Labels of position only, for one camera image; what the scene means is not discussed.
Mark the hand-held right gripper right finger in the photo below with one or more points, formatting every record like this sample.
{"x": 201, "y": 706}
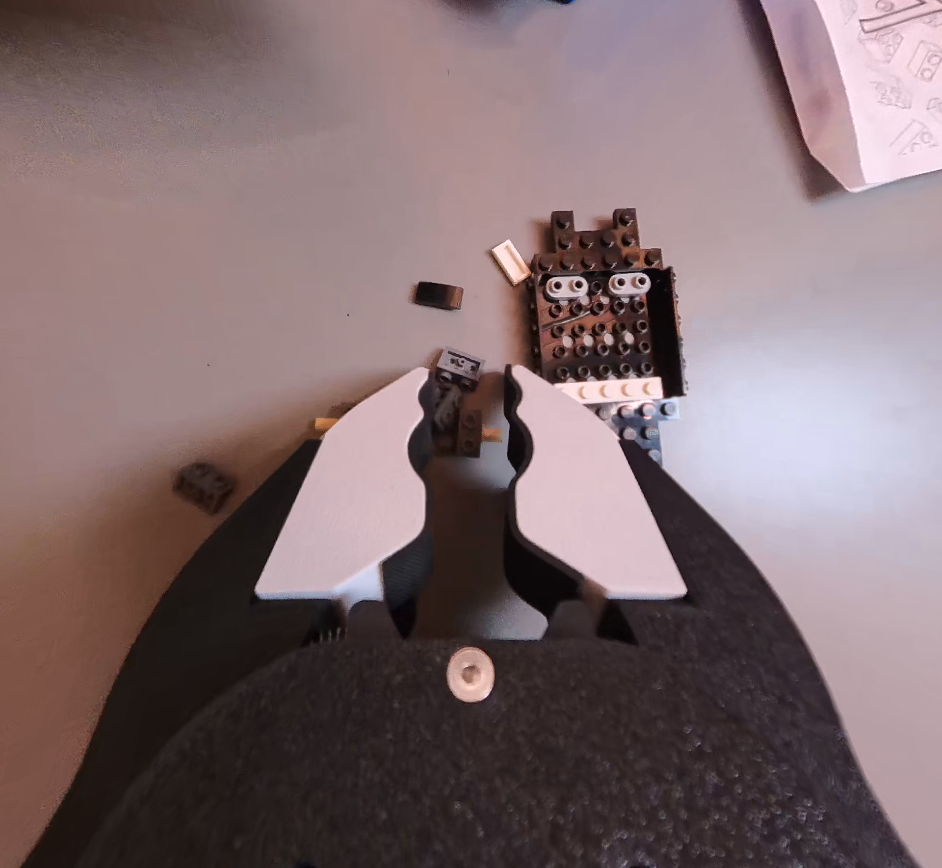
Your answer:
{"x": 596, "y": 515}

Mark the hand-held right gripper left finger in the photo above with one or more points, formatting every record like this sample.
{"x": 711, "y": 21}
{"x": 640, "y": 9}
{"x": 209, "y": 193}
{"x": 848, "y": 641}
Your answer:
{"x": 346, "y": 515}

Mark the black lego car chassis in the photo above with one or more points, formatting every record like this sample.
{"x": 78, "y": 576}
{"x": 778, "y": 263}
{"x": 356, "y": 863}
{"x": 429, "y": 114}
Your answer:
{"x": 604, "y": 324}

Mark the small black lego piece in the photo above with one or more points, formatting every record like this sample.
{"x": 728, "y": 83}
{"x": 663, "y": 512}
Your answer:
{"x": 439, "y": 296}

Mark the small dark grey lego brick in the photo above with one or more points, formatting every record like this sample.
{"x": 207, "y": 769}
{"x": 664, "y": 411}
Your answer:
{"x": 203, "y": 487}

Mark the small pale flat lego tile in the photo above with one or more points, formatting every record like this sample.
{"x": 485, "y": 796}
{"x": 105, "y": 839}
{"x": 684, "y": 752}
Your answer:
{"x": 510, "y": 262}

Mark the white printed paper bag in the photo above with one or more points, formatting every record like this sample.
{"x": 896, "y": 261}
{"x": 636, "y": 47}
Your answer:
{"x": 869, "y": 59}

